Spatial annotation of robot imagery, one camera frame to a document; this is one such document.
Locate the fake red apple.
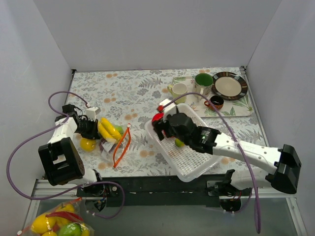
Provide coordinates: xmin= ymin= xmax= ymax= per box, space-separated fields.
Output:
xmin=152 ymin=113 xmax=164 ymax=123

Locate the zip bag of fake fruit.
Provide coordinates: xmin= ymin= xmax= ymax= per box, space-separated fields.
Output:
xmin=97 ymin=118 xmax=131 ymax=168

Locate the white plastic basket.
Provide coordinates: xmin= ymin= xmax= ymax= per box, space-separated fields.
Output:
xmin=145 ymin=103 xmax=220 ymax=182

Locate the fake mango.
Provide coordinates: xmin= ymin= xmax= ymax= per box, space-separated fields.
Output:
xmin=174 ymin=139 xmax=185 ymax=148

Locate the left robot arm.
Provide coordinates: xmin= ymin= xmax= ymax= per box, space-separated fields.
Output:
xmin=38 ymin=104 xmax=105 ymax=197

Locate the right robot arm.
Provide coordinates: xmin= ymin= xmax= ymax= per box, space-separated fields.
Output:
xmin=151 ymin=113 xmax=302 ymax=194

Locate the fake yellow lemon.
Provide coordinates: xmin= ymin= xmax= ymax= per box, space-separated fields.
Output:
xmin=80 ymin=138 xmax=96 ymax=152

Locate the cream mug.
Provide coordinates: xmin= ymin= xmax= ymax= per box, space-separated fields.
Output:
xmin=167 ymin=83 xmax=188 ymax=104

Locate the floral table mat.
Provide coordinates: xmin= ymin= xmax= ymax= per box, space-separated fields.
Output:
xmin=69 ymin=67 xmax=267 ymax=177

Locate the small brown cup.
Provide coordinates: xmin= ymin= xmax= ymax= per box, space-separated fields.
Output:
xmin=204 ymin=95 xmax=224 ymax=111

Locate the green inside floral mug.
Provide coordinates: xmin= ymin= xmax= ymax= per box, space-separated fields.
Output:
xmin=192 ymin=73 xmax=213 ymax=97

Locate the striped rim plate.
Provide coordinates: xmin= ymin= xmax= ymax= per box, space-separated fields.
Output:
xmin=212 ymin=72 xmax=248 ymax=101

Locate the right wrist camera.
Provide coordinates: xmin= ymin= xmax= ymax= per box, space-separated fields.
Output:
xmin=157 ymin=99 xmax=179 ymax=122

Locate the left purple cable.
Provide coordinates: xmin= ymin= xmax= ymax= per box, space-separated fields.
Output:
xmin=6 ymin=90 xmax=126 ymax=219

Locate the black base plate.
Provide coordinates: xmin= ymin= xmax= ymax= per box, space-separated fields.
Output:
xmin=44 ymin=169 xmax=281 ymax=208

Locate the aluminium front rail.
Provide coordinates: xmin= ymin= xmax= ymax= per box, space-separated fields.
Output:
xmin=32 ymin=180 xmax=296 ymax=199

